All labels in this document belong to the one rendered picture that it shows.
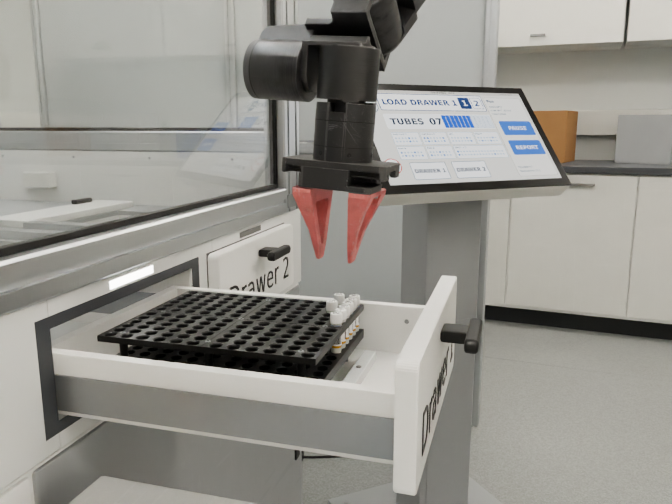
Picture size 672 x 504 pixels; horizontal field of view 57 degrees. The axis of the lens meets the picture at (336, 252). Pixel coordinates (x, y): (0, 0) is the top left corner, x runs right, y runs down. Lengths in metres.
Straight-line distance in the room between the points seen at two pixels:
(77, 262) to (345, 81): 0.31
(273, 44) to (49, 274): 0.30
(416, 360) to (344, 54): 0.28
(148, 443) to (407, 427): 0.39
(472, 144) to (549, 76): 2.72
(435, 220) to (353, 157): 0.94
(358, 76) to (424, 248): 0.97
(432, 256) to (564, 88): 2.79
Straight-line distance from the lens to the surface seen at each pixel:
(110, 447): 0.73
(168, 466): 0.85
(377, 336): 0.74
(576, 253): 3.53
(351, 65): 0.58
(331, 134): 0.58
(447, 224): 1.52
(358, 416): 0.51
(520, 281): 3.58
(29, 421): 0.62
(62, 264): 0.62
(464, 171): 1.44
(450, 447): 1.73
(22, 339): 0.60
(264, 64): 0.61
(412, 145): 1.41
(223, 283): 0.87
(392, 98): 1.49
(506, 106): 1.67
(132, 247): 0.72
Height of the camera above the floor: 1.10
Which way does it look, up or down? 11 degrees down
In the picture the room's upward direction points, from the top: straight up
